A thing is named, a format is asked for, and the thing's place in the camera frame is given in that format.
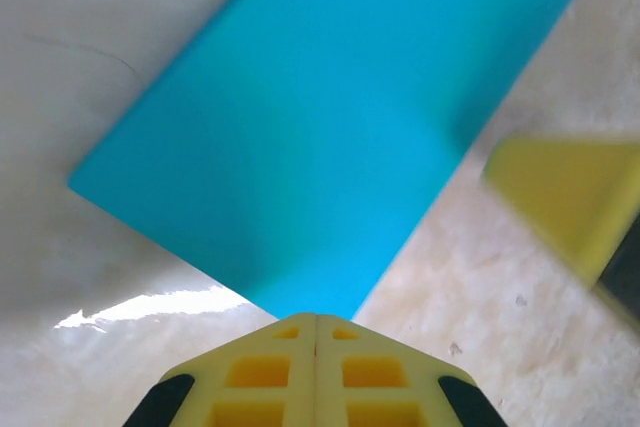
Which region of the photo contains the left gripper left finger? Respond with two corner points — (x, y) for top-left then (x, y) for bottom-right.
(122, 312), (318, 427)

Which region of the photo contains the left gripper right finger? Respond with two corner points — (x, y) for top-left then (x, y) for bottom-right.
(315, 313), (509, 427)

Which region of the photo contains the blue paper sheet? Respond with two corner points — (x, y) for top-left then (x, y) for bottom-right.
(66, 0), (609, 323)

